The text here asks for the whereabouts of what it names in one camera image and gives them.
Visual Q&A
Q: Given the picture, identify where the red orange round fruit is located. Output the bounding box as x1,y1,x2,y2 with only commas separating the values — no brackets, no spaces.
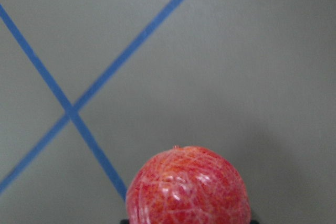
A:
126,146,251,223

